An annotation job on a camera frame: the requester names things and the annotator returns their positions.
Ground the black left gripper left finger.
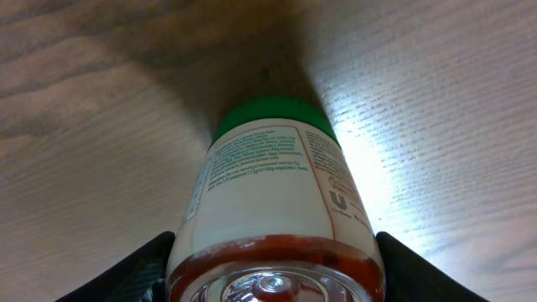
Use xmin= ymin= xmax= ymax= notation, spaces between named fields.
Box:
xmin=58 ymin=231 xmax=175 ymax=302

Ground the green-lidded seasoning jar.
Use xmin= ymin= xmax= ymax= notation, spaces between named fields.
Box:
xmin=165 ymin=97 xmax=386 ymax=301

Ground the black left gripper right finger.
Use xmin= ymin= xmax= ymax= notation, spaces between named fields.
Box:
xmin=376 ymin=232 xmax=487 ymax=302

